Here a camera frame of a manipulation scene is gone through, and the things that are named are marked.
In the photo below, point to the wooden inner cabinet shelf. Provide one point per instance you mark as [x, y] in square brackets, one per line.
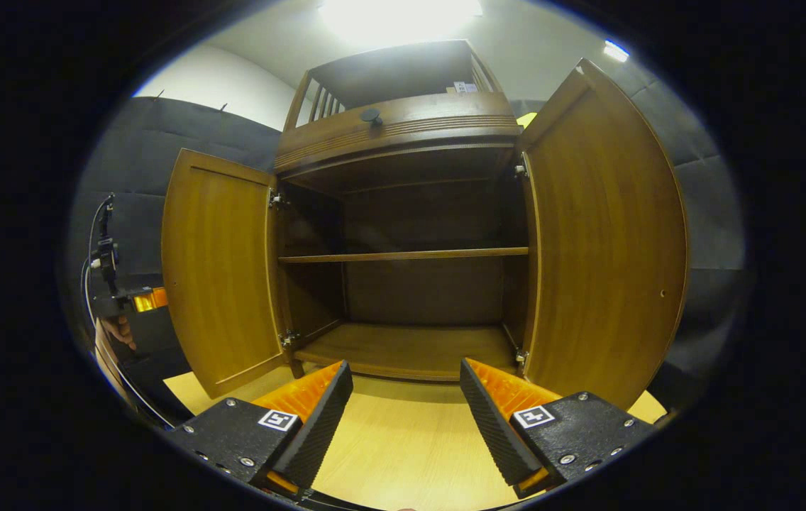
[403, 255]

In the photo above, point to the wooden double-door shoe cabinet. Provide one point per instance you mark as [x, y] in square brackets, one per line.
[403, 128]

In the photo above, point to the black backdrop cloth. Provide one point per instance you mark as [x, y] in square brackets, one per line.
[140, 142]

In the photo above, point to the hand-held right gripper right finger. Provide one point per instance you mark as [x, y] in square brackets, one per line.
[494, 426]

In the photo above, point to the large ceiling light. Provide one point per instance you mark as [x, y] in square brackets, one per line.
[399, 18]

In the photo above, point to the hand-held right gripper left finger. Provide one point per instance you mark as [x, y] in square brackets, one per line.
[321, 419]

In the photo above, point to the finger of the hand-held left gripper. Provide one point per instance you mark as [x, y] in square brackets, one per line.
[150, 299]

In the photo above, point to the black round drawer knob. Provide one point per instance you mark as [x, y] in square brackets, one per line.
[371, 116]

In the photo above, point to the small ceiling light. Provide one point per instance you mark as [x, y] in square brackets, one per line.
[616, 51]

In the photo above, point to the wooden cabinet door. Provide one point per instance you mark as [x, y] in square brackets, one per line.
[218, 270]
[602, 248]

